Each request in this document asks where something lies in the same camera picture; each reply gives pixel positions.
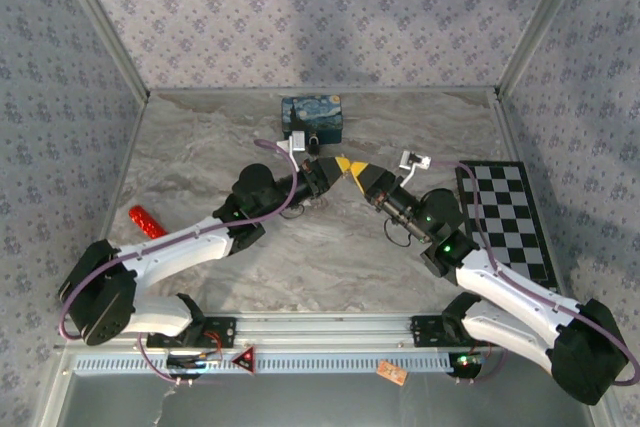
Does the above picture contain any starry night tin box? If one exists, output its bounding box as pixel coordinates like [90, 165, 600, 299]
[280, 93, 346, 146]

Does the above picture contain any black white chessboard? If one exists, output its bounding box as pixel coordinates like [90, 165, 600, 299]
[454, 160, 565, 293]

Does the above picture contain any red glitter cylinder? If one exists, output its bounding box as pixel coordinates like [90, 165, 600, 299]
[128, 205, 169, 240]

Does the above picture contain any circuit board with green LED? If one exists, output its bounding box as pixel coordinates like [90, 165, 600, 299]
[448, 351, 485, 374]

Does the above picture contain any orange paper tag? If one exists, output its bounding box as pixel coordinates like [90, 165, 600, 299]
[376, 359, 407, 387]

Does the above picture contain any red triangle sign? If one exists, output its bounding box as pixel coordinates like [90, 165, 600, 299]
[230, 345, 257, 375]

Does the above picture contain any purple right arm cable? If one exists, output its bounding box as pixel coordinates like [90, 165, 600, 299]
[429, 159, 640, 388]

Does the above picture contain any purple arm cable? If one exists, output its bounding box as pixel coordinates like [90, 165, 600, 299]
[58, 139, 296, 388]
[429, 159, 640, 388]

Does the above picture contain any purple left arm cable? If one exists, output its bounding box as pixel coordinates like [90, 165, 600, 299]
[58, 139, 296, 388]

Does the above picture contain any thin black left gripper cable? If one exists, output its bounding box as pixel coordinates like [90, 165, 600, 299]
[278, 199, 312, 221]

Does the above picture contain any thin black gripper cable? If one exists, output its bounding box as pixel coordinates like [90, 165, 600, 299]
[383, 216, 417, 248]
[278, 199, 312, 221]

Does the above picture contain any thin black right gripper cable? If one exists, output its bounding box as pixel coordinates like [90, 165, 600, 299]
[383, 216, 417, 248]

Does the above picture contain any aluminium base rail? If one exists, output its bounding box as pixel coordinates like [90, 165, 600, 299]
[202, 314, 449, 349]

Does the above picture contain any grey slotted cable duct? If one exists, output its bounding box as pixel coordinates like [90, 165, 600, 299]
[74, 350, 454, 375]

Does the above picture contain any circuit board with red wires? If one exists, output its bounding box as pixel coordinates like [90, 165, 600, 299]
[167, 331, 225, 374]

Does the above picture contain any aluminium frame post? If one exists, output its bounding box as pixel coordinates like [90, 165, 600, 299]
[494, 0, 596, 98]
[49, 0, 151, 101]

